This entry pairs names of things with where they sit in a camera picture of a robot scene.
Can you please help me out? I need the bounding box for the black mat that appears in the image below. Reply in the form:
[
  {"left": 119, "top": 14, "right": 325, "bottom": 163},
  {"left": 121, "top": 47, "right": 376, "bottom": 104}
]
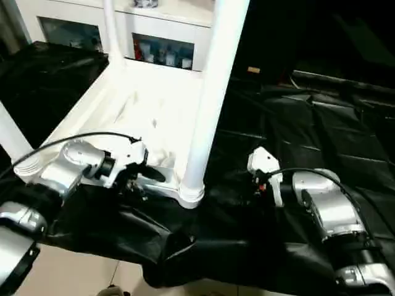
[{"left": 0, "top": 39, "right": 395, "bottom": 290}]

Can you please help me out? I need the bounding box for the black backdrop cloth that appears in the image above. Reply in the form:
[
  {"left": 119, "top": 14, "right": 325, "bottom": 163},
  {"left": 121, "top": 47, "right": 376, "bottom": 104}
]
[{"left": 230, "top": 0, "right": 395, "bottom": 84}]

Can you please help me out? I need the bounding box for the white plastic table leg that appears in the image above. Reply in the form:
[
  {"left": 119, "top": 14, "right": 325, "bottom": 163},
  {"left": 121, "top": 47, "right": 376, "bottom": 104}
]
[
  {"left": 0, "top": 101, "right": 43, "bottom": 176},
  {"left": 178, "top": 0, "right": 251, "bottom": 202},
  {"left": 102, "top": 0, "right": 128, "bottom": 71}
]

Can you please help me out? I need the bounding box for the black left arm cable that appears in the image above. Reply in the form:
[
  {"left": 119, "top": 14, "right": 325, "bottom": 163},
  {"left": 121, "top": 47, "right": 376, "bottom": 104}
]
[{"left": 0, "top": 131, "right": 143, "bottom": 181}]

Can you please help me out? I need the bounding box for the white plastic table top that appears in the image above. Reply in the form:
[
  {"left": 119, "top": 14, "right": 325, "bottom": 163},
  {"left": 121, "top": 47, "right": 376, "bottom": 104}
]
[{"left": 12, "top": 56, "right": 207, "bottom": 210}]

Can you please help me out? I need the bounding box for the white cabinet with glass doors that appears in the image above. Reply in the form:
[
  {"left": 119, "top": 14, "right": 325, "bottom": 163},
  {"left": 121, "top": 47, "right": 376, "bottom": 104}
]
[{"left": 9, "top": 0, "right": 214, "bottom": 72}]

